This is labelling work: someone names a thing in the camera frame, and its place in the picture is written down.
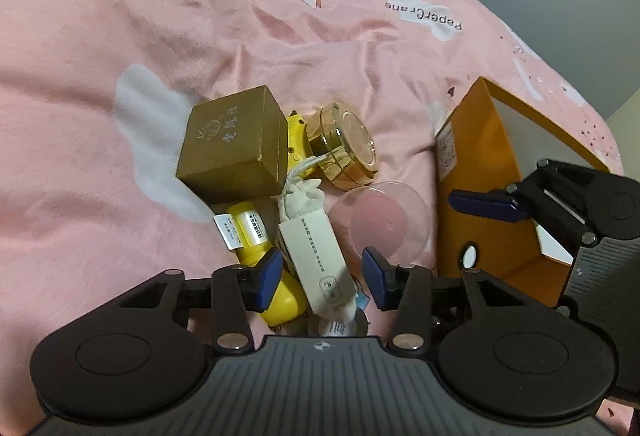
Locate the gold round compact case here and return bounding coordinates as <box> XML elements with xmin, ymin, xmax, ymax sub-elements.
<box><xmin>306</xmin><ymin>101</ymin><xmax>381</xmax><ymax>192</ymax></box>

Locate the pink printed blanket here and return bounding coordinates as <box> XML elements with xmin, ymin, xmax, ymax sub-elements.
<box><xmin>0</xmin><ymin>0</ymin><xmax>630</xmax><ymax>436</ymax></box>

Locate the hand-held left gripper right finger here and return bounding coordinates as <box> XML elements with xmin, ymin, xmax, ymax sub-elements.
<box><xmin>361</xmin><ymin>246</ymin><xmax>526</xmax><ymax>356</ymax></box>

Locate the white slim paper box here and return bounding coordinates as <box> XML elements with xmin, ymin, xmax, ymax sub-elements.
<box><xmin>277</xmin><ymin>211</ymin><xmax>352</xmax><ymax>317</ymax></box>

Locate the gold cardboard box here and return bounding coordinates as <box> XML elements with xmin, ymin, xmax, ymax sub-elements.
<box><xmin>175</xmin><ymin>85</ymin><xmax>290</xmax><ymax>206</ymax></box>

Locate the small clear round case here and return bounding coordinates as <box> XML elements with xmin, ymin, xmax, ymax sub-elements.
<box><xmin>307</xmin><ymin>310</ymin><xmax>371</xmax><ymax>340</ymax></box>

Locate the yellow round tape measure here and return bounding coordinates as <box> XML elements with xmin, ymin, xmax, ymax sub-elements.
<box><xmin>285</xmin><ymin>111</ymin><xmax>322</xmax><ymax>179</ymax></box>

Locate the yellow labelled bottle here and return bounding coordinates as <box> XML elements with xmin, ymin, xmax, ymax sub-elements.
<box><xmin>214</xmin><ymin>200</ymin><xmax>309</xmax><ymax>328</ymax></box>

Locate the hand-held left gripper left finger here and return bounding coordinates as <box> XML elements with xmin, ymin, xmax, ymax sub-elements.
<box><xmin>117</xmin><ymin>247</ymin><xmax>284</xmax><ymax>356</ymax></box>

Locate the white drawstring pouch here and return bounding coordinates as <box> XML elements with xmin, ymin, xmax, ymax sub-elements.
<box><xmin>272</xmin><ymin>155</ymin><xmax>360</xmax><ymax>322</ymax></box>

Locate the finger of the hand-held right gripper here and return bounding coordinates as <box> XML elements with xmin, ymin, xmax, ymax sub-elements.
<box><xmin>448</xmin><ymin>159</ymin><xmax>610</xmax><ymax>244</ymax></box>

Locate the clear round plastic lid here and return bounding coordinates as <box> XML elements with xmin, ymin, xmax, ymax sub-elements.
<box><xmin>327</xmin><ymin>181</ymin><xmax>431</xmax><ymax>271</ymax></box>

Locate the orange storage box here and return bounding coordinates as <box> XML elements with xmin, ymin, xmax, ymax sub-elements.
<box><xmin>432</xmin><ymin>76</ymin><xmax>623</xmax><ymax>309</ymax></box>

